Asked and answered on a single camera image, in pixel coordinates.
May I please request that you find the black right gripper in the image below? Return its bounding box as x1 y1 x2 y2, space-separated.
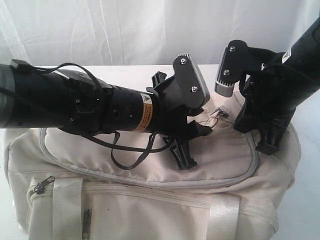
234 47 301 155

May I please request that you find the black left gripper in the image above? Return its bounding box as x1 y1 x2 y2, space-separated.
147 71 213 170

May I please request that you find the gold key ring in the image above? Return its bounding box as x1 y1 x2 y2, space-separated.
198 109 221 126

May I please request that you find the cream white duffel bag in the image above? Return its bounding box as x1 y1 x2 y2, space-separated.
3 93 301 240

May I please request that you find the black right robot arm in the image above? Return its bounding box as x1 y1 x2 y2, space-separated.
234 19 320 156

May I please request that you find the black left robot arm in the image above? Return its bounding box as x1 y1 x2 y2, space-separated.
0 54 212 170

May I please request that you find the white backdrop curtain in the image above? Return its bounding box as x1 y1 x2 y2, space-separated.
0 0 320 66

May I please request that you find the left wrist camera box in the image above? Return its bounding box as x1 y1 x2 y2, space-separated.
172 53 210 109

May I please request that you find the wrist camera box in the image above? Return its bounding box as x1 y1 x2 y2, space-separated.
172 53 210 109
214 39 249 98

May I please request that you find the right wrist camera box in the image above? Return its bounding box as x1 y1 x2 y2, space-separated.
214 39 249 98

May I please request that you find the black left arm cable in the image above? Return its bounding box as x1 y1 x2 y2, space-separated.
0 62 176 171

